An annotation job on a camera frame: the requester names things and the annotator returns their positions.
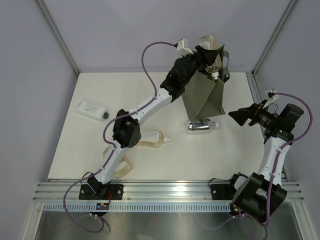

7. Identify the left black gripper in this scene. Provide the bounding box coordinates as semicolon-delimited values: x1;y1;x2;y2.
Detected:
179;45;216;86

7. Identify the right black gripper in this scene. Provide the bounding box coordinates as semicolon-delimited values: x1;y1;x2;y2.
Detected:
228;99;280;129

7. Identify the clear amber soap pouch bottle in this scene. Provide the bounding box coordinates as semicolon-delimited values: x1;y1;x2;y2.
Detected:
199;33;225;80

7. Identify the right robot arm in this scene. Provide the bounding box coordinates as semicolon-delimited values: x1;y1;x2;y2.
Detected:
226;100;304;223

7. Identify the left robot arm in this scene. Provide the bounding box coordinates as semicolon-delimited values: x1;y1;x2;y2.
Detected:
87;45;219;200

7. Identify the olive green canvas bag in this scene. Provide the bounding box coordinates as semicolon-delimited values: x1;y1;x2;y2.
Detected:
181;44;231;120

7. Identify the silver metallic bottle white cap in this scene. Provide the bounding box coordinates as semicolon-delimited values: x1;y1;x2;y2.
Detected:
185;118;220;134

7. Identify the amber soap bottle white cap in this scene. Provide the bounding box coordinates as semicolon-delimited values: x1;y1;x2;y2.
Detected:
137;129;170;148

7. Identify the white flat bottle black cap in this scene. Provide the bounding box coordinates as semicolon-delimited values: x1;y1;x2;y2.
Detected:
76;101;109;122

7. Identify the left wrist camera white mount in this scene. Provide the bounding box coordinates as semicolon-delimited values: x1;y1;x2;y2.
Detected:
176;38;194;57

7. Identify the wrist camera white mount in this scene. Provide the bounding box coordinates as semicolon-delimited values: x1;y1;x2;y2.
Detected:
263;88;279;109
176;38;194;57

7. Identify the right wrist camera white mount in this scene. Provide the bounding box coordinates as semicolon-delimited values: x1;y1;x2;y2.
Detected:
263;88;279;109

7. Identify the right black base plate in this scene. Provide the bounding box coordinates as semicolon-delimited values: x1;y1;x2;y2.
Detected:
210;184;236;201

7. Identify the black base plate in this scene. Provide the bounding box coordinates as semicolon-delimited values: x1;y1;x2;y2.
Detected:
78;184;124;201
210;184;236;201

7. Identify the right aluminium frame post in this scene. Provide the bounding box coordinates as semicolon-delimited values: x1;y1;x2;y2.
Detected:
251;0;300;77

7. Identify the aluminium frame post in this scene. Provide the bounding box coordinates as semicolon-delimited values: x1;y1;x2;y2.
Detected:
251;0;300;77
34;0;80;77

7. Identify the left aluminium frame post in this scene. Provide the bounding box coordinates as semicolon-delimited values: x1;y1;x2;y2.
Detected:
34;0;80;77

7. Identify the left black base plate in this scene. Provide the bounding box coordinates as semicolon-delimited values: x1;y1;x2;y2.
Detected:
78;184;124;201

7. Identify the aluminium front rail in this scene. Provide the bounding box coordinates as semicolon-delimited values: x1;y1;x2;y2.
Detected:
31;181;305;203

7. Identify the white slotted cable duct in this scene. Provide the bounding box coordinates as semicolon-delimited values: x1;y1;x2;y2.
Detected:
43;202;231;213

